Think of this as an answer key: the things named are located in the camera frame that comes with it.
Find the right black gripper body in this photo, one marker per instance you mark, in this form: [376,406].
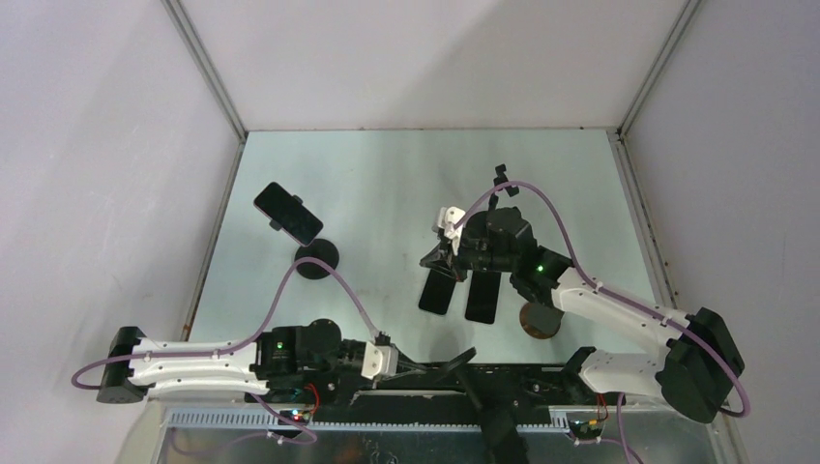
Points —
[472,254]

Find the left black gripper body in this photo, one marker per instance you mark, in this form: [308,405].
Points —
[386,379]

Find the teal blue phone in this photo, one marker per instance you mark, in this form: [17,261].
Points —
[437,294]

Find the black phone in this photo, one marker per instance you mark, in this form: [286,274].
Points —
[483,295]

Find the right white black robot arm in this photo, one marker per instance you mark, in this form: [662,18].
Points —
[687,360]

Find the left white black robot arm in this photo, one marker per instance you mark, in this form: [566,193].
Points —
[289,364]

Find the brown base phone stand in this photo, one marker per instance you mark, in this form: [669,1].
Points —
[540,321]

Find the right small circuit board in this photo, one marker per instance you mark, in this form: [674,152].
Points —
[586,432]

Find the small circuit board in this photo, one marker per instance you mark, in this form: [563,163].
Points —
[586,432]
[294,417]

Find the left small circuit board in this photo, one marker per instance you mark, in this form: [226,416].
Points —
[294,417]

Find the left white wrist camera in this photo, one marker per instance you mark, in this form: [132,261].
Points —
[380,358]

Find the black front mounting rail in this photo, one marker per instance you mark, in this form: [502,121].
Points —
[534,393]

